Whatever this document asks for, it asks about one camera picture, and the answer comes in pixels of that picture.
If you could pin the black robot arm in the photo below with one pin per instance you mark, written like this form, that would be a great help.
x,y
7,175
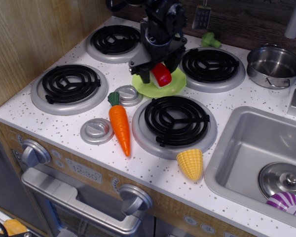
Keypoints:
x,y
160,9

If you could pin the grey stovetop knob middle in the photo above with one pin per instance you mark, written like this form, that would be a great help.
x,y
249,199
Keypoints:
x,y
128,96

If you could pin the purple striped toy onion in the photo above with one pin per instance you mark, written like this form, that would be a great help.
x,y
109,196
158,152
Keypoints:
x,y
284,201

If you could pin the black burner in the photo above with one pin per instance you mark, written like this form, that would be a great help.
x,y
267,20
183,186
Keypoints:
x,y
114,44
69,89
166,126
212,70

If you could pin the light green plastic plate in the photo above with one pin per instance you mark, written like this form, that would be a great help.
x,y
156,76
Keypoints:
x,y
177,84

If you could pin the grey stovetop knob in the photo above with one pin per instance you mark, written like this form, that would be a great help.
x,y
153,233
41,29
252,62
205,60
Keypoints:
x,y
128,96
96,131

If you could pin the red and white toy sushi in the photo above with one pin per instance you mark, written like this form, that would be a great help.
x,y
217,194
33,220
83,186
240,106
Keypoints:
x,y
160,76

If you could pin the grey stovetop knob front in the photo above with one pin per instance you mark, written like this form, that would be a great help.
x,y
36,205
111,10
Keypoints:
x,y
96,131

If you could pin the grey toy sink basin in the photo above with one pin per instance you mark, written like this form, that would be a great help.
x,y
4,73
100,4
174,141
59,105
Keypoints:
x,y
250,139

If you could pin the back right black burner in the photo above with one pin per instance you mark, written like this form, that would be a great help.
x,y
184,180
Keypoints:
x,y
212,70

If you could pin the back left black burner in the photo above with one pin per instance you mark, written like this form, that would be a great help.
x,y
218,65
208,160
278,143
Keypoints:
x,y
114,44

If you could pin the silver oven door handle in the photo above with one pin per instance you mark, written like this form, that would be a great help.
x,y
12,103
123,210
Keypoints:
x,y
65,195

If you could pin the hanging slotted metal spatula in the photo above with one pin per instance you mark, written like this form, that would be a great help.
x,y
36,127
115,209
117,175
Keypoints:
x,y
202,16

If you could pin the oven clock display panel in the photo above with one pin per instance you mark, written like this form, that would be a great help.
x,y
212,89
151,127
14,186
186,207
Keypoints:
x,y
84,171

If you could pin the front right black burner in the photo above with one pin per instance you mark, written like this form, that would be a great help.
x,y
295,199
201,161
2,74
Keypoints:
x,y
166,126

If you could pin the steel pot lid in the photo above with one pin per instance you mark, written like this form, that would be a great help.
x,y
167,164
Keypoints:
x,y
277,177

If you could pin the right silver oven dial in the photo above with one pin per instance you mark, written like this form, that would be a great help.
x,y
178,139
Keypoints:
x,y
134,199

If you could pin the stainless steel pot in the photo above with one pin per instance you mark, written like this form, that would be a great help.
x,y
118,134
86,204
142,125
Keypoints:
x,y
272,67

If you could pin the orange toy carrot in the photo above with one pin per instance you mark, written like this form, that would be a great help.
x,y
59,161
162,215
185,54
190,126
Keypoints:
x,y
119,122

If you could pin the yellow toy corn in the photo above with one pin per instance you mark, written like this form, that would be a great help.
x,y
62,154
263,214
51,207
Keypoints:
x,y
191,163

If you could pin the silver oven dial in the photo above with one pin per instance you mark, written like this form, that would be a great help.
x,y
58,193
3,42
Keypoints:
x,y
34,154
134,199

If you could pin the left silver oven dial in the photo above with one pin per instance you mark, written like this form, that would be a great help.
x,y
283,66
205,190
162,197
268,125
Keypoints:
x,y
34,154

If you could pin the front left black burner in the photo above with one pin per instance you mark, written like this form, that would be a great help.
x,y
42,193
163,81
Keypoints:
x,y
69,89

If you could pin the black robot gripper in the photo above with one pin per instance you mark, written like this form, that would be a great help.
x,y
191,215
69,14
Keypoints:
x,y
161,42

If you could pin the yellow object bottom left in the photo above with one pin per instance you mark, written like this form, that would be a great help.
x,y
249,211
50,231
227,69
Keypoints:
x,y
14,227

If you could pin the green toy broccoli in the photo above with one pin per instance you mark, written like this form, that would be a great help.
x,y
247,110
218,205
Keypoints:
x,y
208,39

